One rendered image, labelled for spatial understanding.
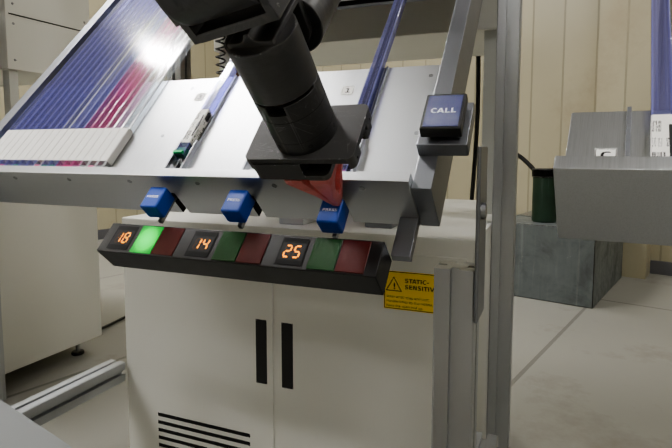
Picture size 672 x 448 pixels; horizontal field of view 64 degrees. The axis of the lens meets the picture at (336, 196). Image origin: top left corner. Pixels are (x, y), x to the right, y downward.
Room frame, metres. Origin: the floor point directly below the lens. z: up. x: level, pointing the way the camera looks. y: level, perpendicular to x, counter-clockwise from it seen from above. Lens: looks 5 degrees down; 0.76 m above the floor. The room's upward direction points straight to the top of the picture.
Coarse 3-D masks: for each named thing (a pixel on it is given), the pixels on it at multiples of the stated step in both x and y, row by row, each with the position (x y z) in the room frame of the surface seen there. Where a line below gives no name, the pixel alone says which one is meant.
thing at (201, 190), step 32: (0, 192) 0.78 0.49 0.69; (32, 192) 0.75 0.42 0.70; (64, 192) 0.72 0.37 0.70; (96, 192) 0.69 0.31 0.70; (128, 192) 0.67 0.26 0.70; (192, 192) 0.63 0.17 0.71; (224, 192) 0.61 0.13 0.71; (256, 192) 0.59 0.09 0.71; (288, 192) 0.58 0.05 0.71; (352, 192) 0.54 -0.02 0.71; (384, 192) 0.53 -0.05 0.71
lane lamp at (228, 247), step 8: (224, 232) 0.57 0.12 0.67; (232, 232) 0.57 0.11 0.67; (224, 240) 0.56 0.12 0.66; (232, 240) 0.56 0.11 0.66; (240, 240) 0.56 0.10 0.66; (216, 248) 0.56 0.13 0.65; (224, 248) 0.56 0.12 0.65; (232, 248) 0.55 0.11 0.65; (216, 256) 0.55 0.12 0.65; (224, 256) 0.55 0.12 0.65; (232, 256) 0.54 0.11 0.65
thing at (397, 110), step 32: (160, 96) 0.78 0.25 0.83; (192, 96) 0.76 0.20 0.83; (224, 96) 0.73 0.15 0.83; (352, 96) 0.66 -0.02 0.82; (384, 96) 0.64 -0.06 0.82; (416, 96) 0.62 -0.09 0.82; (160, 128) 0.73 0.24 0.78; (224, 128) 0.69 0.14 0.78; (256, 128) 0.67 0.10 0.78; (384, 128) 0.60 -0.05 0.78; (416, 128) 0.59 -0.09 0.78; (128, 160) 0.70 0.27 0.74; (160, 160) 0.68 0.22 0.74; (192, 160) 0.66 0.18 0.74; (224, 160) 0.64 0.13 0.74; (384, 160) 0.57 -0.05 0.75; (416, 160) 0.55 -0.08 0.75
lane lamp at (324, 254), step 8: (320, 240) 0.53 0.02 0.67; (328, 240) 0.52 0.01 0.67; (336, 240) 0.52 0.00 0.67; (320, 248) 0.52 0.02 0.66; (328, 248) 0.52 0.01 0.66; (336, 248) 0.51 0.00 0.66; (312, 256) 0.52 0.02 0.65; (320, 256) 0.51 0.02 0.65; (328, 256) 0.51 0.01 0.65; (336, 256) 0.51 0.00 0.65; (312, 264) 0.51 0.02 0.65; (320, 264) 0.51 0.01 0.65; (328, 264) 0.50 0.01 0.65
